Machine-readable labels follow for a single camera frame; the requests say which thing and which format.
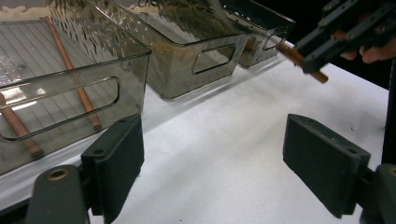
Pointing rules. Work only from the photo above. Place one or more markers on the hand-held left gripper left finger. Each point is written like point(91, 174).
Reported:
point(118, 161)

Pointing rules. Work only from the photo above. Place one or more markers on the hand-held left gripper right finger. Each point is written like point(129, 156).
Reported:
point(323, 165)

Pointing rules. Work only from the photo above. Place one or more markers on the smoky transparent plastic bin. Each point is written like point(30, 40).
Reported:
point(130, 87)
point(174, 77)
point(258, 31)

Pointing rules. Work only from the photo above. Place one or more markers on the reddish brown wooden chopstick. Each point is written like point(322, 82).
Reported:
point(18, 127)
point(84, 99)

